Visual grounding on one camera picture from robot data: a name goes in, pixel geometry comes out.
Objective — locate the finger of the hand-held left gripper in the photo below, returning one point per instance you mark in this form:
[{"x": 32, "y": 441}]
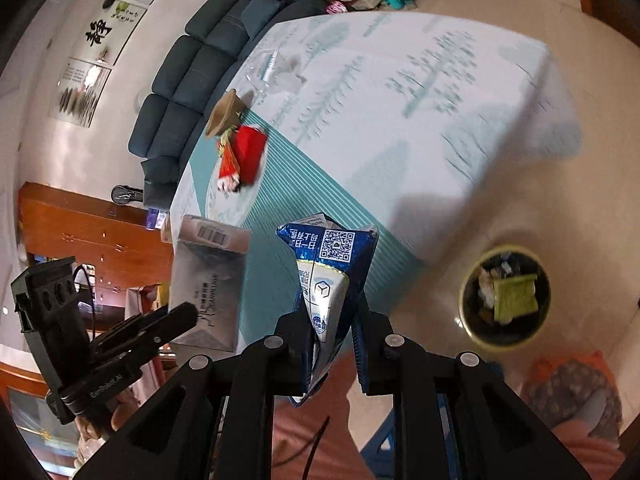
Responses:
[{"x": 170, "y": 322}]

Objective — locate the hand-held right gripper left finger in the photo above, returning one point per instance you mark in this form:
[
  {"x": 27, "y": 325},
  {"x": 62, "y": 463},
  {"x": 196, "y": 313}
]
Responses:
[{"x": 290, "y": 355}]

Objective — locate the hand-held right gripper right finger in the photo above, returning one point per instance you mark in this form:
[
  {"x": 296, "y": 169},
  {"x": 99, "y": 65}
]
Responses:
[{"x": 375, "y": 360}]

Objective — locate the silver cardboard box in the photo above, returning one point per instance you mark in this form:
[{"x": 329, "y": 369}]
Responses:
[{"x": 205, "y": 280}]

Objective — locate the blue milk carton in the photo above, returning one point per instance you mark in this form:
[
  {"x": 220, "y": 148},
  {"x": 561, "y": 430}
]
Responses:
[{"x": 325, "y": 270}]

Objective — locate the yellow rimmed trash bin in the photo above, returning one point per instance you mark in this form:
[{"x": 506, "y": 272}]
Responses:
[{"x": 505, "y": 300}]

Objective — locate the person's left hand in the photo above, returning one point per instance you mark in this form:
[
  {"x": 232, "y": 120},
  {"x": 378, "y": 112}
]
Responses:
[{"x": 95, "y": 442}]

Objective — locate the person's pink pants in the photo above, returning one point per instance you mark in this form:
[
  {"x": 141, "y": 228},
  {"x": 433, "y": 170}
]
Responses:
[{"x": 320, "y": 410}]

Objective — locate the blue plastic stool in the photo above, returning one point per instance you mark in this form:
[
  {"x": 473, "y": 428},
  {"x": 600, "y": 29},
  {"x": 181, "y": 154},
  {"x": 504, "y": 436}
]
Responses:
[{"x": 377, "y": 450}]

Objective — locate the brown cardboard box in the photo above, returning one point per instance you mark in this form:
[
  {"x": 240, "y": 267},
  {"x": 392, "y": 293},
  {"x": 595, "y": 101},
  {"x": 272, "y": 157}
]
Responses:
[{"x": 167, "y": 231}]

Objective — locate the glass front wooden cabinet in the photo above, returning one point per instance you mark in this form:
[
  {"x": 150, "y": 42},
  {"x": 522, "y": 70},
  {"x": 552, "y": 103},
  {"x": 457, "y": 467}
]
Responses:
[{"x": 35, "y": 410}]

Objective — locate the purple blue box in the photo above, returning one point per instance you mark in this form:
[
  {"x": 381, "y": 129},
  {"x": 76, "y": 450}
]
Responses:
[{"x": 156, "y": 219}]

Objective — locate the dark round appliance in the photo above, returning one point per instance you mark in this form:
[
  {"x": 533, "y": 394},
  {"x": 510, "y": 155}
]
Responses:
[{"x": 125, "y": 195}]

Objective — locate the yellow green packet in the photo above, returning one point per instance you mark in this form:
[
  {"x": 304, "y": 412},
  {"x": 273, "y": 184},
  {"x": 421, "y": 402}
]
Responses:
[{"x": 515, "y": 297}]

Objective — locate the small pink red packet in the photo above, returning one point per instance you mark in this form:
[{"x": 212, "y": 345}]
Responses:
[{"x": 227, "y": 170}]

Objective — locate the red snack packet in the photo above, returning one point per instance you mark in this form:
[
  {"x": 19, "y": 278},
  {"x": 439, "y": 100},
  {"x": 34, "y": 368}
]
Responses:
[{"x": 250, "y": 152}]

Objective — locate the grey orange patterned cloth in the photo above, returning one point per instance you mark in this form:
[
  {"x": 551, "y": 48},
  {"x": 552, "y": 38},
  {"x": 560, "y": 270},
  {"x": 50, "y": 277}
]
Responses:
[{"x": 570, "y": 390}]

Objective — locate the cardboard cup tray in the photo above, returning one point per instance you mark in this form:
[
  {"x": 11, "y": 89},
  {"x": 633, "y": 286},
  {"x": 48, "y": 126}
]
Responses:
[{"x": 227, "y": 112}]

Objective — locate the teal and white play mat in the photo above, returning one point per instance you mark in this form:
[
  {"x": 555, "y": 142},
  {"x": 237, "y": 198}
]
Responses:
[{"x": 400, "y": 135}]

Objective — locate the dark teal sofa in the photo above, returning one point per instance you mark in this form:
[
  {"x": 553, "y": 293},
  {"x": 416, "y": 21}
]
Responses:
[{"x": 200, "y": 70}]

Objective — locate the clear plastic wrap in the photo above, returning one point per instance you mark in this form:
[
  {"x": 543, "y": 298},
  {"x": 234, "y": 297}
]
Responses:
[{"x": 274, "y": 67}]

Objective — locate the calligraphy wall panel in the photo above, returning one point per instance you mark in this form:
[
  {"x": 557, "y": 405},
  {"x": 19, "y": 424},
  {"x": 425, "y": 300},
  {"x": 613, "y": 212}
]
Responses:
[{"x": 107, "y": 35}]

